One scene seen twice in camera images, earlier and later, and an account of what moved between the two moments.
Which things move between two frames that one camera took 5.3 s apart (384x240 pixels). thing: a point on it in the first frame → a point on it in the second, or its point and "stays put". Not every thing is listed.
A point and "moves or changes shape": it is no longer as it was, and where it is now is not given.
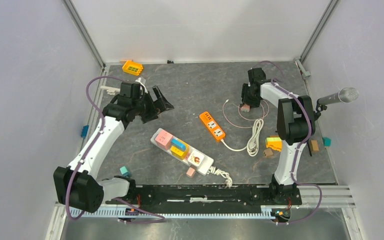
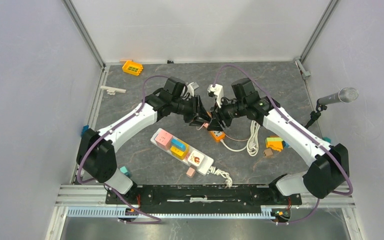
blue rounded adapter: x=178 y=144 stays put
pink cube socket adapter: x=163 y=139 stays put
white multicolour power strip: x=204 y=168 stays put
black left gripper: x=156 y=107 → x=196 y=101
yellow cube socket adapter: x=180 y=153 stays put
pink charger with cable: x=246 y=108 moves or changes shape
